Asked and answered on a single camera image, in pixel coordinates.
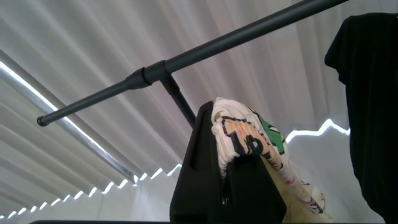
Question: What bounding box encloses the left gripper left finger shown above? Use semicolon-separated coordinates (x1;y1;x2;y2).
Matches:
169;100;225;223

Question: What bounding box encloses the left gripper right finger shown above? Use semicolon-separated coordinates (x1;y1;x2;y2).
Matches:
224;154;287;223

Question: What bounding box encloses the cream printed garment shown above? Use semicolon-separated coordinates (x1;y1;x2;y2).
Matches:
211;96;334;223

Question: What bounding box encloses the black short-sleeved shirt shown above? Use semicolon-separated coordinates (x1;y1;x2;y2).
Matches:
324;12;398;224

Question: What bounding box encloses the black clothes rack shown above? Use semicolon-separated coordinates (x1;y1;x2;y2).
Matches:
36;0;349;129

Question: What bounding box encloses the white curtain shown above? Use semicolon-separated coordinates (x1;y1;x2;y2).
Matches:
0;0;398;220

